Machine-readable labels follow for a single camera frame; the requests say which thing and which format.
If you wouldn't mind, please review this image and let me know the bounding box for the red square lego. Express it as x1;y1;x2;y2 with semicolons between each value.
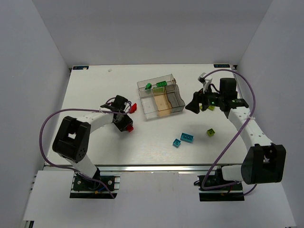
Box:
126;125;133;132

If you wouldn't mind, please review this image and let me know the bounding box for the red curved lego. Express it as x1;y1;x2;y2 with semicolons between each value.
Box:
129;103;137;114

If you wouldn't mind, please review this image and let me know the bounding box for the cyan long lego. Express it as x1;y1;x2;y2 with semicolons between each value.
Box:
180;133;194;143

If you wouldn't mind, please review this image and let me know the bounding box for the small green number lego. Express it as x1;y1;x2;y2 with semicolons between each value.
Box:
145;83;152;91

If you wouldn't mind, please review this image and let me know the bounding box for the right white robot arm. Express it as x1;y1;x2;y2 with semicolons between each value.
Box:
185;78;286;185

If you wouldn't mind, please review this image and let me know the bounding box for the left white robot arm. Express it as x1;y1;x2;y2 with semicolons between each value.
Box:
52;95;133;180

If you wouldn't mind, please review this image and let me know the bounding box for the grey smoky container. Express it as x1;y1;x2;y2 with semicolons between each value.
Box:
165;85;185;114

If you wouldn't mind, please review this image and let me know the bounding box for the amber transparent container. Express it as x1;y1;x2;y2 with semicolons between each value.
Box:
153;89;171;117

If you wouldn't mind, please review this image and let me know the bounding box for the lime lego near front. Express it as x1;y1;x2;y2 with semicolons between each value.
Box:
206;128;215;137

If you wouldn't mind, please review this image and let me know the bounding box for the right blue table label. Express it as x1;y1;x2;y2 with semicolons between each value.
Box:
213;64;230;68

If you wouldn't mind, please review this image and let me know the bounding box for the blue table label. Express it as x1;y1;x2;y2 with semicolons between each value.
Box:
72;66;89;70
213;64;230;68

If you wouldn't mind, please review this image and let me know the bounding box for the cyan small lego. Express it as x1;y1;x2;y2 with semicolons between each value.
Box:
172;139;181;148

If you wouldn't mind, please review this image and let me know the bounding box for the long clear smoky container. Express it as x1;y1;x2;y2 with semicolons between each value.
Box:
137;74;176;98

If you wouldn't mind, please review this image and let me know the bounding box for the left blue table label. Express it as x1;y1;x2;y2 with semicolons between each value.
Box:
72;66;89;70

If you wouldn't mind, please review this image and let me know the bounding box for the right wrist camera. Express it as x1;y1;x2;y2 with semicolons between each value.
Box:
198;73;212;93

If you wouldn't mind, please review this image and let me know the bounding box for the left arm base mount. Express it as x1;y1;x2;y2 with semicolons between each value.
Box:
69;172;120;200

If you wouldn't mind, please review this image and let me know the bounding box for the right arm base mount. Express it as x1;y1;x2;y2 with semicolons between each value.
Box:
193;175;245;202

